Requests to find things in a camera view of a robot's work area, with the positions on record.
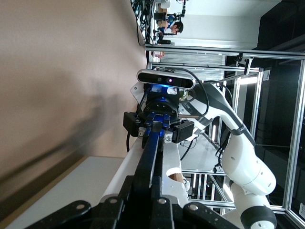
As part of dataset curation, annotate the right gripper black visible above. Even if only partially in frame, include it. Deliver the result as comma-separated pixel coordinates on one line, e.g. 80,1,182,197
122,83,195,151

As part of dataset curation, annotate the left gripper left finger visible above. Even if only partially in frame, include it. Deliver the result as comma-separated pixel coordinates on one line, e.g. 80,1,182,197
25,175,143,229

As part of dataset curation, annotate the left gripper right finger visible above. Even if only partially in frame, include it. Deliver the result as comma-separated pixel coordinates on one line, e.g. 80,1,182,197
152,177,240,229

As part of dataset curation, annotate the white-fronted wooden drawer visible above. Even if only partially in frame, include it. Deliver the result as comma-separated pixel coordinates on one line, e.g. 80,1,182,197
4,133,192,229

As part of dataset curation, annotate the person with dark hair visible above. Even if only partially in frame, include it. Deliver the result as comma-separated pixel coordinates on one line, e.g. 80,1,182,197
163,20,185,35

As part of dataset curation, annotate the brown table cover sheet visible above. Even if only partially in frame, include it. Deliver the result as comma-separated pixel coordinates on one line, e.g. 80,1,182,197
0,0,147,208

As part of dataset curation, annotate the black cabinet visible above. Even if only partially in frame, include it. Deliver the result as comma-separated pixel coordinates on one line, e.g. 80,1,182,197
258,0,305,51

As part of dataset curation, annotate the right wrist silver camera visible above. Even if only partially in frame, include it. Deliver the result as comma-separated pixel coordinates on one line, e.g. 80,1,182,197
136,68,196,91

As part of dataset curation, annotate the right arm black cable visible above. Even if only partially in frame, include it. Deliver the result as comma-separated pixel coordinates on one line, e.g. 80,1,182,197
171,67,211,119

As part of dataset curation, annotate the tangled black cable bundle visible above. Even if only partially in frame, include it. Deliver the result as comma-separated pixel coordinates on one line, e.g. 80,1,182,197
130,0,156,46

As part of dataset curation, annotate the aluminium cell frame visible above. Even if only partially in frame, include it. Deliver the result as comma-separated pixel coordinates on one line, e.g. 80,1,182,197
144,43,305,217

